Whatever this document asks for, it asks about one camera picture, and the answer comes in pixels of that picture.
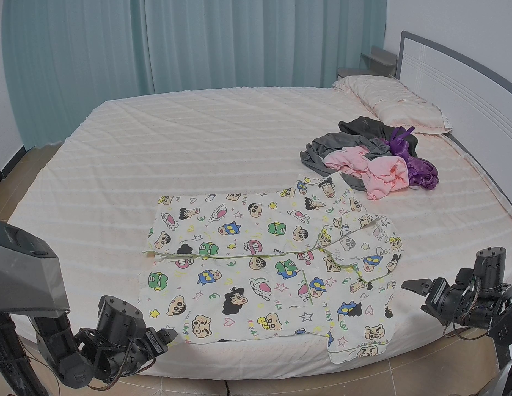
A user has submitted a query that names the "black garment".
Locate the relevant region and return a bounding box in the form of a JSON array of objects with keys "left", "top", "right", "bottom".
[{"left": 338, "top": 116, "right": 418, "bottom": 158}]

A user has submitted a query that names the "grey garment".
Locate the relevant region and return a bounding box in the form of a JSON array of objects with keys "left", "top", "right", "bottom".
[{"left": 301, "top": 132, "right": 392, "bottom": 191}]

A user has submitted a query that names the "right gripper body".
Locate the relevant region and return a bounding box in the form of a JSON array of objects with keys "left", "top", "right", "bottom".
[{"left": 421, "top": 278, "right": 450, "bottom": 317}]

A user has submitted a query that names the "purple garment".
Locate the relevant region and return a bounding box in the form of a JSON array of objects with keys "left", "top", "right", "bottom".
[{"left": 380, "top": 125, "right": 440, "bottom": 191}]

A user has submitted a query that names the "cream pillow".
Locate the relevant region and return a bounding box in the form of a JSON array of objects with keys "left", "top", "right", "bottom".
[{"left": 332, "top": 75, "right": 454, "bottom": 135}]

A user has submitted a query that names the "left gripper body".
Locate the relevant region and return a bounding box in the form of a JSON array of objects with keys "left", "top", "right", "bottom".
[{"left": 144, "top": 328, "right": 179, "bottom": 358}]

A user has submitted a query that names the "grey bedside table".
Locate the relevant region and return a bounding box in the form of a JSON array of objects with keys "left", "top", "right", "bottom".
[{"left": 338, "top": 46, "right": 399, "bottom": 82}]

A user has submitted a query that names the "white printed pyjama top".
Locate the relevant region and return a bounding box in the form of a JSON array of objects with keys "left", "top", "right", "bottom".
[{"left": 137, "top": 174, "right": 405, "bottom": 365}]

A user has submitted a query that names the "pink garment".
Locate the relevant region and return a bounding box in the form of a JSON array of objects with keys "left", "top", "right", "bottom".
[{"left": 324, "top": 146, "right": 411, "bottom": 201}]

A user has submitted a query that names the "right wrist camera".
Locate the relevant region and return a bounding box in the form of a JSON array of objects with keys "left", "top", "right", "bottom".
[{"left": 455, "top": 267, "right": 476, "bottom": 291}]

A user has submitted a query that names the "blue-green curtain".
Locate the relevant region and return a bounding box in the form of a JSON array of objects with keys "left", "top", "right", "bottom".
[
  {"left": 2, "top": 0, "right": 154, "bottom": 152},
  {"left": 144, "top": 0, "right": 389, "bottom": 95}
]

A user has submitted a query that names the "bed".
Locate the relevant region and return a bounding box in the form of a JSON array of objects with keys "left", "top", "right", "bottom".
[{"left": 6, "top": 31, "right": 512, "bottom": 383}]

